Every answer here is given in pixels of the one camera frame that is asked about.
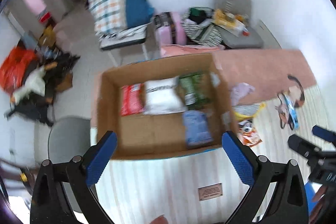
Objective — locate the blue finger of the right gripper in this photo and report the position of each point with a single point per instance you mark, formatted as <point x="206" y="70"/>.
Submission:
<point x="324" y="134"/>
<point x="304" y="148"/>

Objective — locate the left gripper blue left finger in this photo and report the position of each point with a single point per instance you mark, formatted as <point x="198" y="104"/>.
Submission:
<point x="50" y="203"/>

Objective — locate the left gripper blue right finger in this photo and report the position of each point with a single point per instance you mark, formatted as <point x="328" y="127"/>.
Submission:
<point x="288" y="203"/>

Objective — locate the light blue tube pack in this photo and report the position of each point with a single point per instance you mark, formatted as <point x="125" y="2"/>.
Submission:
<point x="292" y="112"/>

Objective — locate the orange cartoon snack bag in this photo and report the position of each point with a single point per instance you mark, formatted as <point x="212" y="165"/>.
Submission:
<point x="248" y="134"/>

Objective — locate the yellow grey sponge cloth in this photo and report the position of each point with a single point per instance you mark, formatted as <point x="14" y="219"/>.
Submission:
<point x="244" y="112"/>

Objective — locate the blue tissue pack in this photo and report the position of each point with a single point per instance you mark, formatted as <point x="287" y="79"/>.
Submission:
<point x="197" y="131"/>

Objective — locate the green snack bag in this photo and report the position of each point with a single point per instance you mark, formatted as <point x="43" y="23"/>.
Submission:
<point x="192" y="89"/>

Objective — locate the red snack bag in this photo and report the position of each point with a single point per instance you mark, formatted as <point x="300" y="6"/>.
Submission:
<point x="132" y="100"/>

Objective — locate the white pillow pack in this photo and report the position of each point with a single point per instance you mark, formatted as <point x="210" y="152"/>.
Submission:
<point x="161" y="97"/>

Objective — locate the dark wooden chair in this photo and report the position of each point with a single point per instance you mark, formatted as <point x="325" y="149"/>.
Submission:
<point x="18" y="177"/>

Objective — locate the grey round chair back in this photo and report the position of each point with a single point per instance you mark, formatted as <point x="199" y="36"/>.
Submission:
<point x="69" y="137"/>

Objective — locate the brown mat label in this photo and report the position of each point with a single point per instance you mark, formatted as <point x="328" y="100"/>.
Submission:
<point x="210" y="192"/>

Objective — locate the white goose plush toy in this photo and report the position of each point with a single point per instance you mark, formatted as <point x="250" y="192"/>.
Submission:
<point x="34" y="84"/>

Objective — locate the small cardboard box floor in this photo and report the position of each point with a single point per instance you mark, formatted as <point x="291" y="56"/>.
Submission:
<point x="65" y="84"/>

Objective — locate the black folding stand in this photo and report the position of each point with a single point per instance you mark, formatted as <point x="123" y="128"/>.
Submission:
<point x="34" y="107"/>

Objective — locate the open cardboard box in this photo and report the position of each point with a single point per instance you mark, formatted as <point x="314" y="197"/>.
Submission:
<point x="144" y="105"/>

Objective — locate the red plastic bag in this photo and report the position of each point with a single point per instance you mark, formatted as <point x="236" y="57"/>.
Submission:
<point x="14" y="67"/>

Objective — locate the yellow plastic bag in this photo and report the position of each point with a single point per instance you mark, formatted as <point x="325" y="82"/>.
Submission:
<point x="224" y="19"/>

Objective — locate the clear plastic bottle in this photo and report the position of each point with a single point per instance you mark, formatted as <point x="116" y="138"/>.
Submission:
<point x="229" y="7"/>

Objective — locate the black white patterned bag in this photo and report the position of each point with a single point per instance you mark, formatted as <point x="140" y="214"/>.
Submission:
<point x="199" y="28"/>

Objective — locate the grey padded chair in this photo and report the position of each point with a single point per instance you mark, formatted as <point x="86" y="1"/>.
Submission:
<point x="243" y="35"/>

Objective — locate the yellow cardboard box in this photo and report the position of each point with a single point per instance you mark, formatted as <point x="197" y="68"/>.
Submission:
<point x="48" y="37"/>

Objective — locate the pink suitcase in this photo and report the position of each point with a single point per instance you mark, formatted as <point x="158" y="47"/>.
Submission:
<point x="168" y="29"/>

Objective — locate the white bench stool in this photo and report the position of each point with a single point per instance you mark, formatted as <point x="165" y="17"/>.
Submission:
<point x="126" y="38"/>

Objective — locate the plaid folded quilt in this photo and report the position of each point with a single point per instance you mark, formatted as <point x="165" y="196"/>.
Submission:
<point x="111" y="16"/>

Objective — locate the white board against wall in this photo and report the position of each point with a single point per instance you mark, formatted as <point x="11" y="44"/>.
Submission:
<point x="269" y="41"/>

